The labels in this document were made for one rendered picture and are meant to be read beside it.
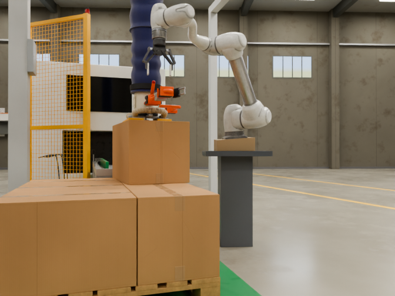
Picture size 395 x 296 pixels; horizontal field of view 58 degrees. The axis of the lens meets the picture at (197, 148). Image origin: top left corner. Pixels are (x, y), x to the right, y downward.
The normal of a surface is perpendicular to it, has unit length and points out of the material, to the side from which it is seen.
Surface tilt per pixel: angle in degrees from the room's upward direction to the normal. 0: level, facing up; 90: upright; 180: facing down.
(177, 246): 90
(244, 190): 90
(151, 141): 90
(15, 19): 90
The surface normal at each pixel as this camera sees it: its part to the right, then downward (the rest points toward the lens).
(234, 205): 0.04, 0.00
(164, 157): 0.39, 0.00
